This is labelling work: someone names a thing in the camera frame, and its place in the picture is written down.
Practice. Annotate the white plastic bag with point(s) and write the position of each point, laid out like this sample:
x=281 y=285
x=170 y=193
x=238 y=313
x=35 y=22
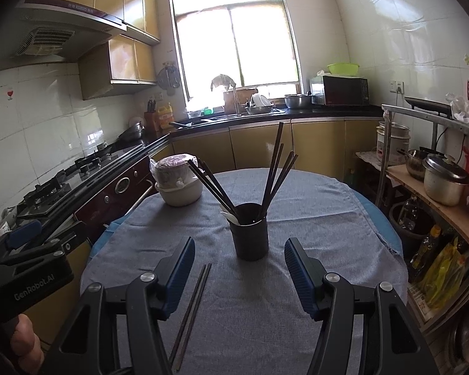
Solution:
x=461 y=109

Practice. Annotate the steel pot with lid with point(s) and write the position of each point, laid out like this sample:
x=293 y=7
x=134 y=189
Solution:
x=445 y=181

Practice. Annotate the metal faucet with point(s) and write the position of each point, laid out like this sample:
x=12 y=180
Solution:
x=236 y=101

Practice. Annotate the wooden cutting board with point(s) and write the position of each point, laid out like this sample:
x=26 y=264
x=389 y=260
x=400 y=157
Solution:
x=248 y=93

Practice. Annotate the dark wooden chopstick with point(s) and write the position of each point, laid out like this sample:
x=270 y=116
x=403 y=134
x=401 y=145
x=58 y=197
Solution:
x=195 y=312
x=187 y=312

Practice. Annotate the black flat pan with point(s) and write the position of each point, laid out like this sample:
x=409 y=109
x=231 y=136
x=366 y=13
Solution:
x=428 y=106

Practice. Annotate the black bucket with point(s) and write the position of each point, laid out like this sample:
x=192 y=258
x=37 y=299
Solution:
x=408 y=238

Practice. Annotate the knife block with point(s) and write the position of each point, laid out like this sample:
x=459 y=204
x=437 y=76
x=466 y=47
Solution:
x=151 y=119

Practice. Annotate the white plastic spoon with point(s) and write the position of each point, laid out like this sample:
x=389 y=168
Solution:
x=234 y=222
x=226 y=215

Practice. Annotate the hanging metal strainer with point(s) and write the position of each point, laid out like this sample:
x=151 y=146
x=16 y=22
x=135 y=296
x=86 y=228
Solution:
x=169 y=78

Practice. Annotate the black countertop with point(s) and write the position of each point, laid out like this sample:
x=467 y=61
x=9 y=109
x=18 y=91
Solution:
x=336 y=111

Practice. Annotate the black utensil cup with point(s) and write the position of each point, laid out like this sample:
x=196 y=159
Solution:
x=250 y=238

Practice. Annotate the black gas stove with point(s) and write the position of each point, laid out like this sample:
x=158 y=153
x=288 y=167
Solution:
x=62 y=183

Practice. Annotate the blue tablecloth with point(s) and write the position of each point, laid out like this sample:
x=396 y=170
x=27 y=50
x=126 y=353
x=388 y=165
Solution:
x=379 y=222

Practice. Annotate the clear plastic bottle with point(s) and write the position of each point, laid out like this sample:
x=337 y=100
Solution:
x=408 y=213

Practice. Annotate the white bowl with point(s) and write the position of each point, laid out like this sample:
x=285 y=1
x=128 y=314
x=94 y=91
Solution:
x=179 y=197

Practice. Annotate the short yellow wall cabinet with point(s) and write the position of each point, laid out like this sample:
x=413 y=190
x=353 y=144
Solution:
x=125 y=58

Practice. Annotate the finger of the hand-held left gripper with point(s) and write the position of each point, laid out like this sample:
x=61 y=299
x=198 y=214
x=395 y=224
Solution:
x=54 y=248
x=23 y=234

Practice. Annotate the dark red oven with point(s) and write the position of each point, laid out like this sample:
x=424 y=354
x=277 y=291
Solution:
x=117 y=191

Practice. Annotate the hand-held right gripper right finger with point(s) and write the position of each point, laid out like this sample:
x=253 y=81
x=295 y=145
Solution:
x=301 y=277

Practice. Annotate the window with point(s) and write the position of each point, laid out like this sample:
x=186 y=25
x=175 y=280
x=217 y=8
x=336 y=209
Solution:
x=219 y=47

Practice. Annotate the small steel pot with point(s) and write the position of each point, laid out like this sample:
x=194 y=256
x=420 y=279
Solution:
x=414 y=166

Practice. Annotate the metal rack with wooden shelf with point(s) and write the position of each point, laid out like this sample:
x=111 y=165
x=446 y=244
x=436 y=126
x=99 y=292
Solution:
x=445 y=211

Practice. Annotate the yellow bottle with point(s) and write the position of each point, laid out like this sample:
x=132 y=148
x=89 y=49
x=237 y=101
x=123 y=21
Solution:
x=165 y=116

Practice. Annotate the grey rag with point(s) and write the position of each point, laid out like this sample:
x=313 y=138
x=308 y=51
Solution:
x=222 y=81

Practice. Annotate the range hood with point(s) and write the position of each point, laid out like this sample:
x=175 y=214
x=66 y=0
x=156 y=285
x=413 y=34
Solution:
x=62 y=23

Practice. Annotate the yellow packets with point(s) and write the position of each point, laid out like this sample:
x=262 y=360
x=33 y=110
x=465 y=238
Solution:
x=445 y=273

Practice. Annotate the green plastic basin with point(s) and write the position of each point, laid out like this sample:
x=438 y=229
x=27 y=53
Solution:
x=343 y=69

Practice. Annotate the white rice cooker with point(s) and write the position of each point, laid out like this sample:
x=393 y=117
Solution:
x=392 y=144

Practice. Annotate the wall socket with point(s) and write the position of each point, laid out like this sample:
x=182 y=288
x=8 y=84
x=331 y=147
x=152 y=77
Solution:
x=396 y=86

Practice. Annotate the bunch of dark chopsticks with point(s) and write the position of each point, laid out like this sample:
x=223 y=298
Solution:
x=222 y=201

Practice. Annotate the grey tablecloth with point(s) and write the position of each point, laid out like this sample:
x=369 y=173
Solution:
x=316 y=211

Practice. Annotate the metal wok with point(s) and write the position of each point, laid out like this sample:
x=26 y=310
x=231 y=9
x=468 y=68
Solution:
x=133 y=129

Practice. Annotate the microwave oven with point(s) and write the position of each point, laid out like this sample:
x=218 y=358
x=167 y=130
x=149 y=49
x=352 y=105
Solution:
x=340 y=90

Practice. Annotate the person's left hand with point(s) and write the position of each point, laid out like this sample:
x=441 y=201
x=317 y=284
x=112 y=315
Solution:
x=25 y=340

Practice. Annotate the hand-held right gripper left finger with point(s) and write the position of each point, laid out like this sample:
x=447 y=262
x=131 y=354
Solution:
x=179 y=277

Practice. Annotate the cooking oil bottle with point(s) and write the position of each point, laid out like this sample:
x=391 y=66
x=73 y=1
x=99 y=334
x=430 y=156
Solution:
x=426 y=250

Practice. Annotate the metal basin with dishes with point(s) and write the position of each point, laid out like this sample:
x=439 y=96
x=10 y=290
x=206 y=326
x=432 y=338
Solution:
x=260 y=106

